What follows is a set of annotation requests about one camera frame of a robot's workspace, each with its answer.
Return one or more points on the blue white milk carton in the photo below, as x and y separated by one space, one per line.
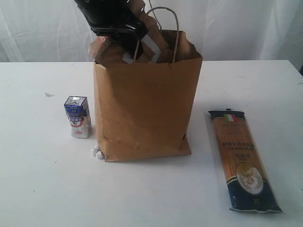
77 111

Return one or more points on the spaghetti packet dark blue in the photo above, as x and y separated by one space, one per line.
247 181

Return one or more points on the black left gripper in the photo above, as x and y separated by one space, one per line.
115 19

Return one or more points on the brown paper shopping bag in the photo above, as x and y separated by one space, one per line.
143 105

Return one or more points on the brown kraft coffee pouch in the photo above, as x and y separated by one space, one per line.
152 48

